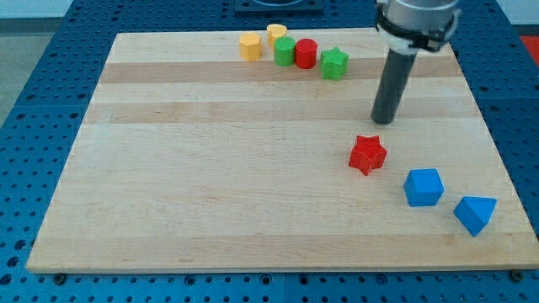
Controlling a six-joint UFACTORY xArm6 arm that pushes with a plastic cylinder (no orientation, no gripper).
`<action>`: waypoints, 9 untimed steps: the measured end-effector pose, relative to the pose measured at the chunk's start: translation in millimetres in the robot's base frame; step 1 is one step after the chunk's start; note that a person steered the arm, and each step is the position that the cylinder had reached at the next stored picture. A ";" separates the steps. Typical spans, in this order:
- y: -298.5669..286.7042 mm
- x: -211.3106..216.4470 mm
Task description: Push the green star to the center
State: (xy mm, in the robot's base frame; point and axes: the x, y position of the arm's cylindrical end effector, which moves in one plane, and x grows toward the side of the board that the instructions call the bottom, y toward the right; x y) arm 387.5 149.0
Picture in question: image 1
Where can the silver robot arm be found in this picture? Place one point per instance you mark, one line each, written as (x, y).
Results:
(412, 25)

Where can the red star block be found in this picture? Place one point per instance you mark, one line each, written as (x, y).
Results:
(367, 154)

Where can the green star block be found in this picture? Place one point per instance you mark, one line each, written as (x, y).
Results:
(334, 64)

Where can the wooden board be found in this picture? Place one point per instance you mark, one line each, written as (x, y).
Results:
(191, 160)

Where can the yellow hexagon block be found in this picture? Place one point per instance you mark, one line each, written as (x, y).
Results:
(250, 45)

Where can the green cylinder block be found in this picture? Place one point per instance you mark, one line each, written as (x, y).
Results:
(284, 51)

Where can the red cylinder block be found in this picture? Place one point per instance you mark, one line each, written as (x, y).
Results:
(306, 53)

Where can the yellow heart block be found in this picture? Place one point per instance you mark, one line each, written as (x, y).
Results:
(275, 31)

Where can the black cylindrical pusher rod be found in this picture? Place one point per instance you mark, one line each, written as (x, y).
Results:
(393, 81)

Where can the blue cube block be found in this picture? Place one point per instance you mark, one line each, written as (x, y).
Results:
(423, 187)

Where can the blue triangular prism block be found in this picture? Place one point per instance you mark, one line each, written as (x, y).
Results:
(475, 213)

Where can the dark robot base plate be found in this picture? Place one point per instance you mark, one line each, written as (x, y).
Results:
(253, 7)

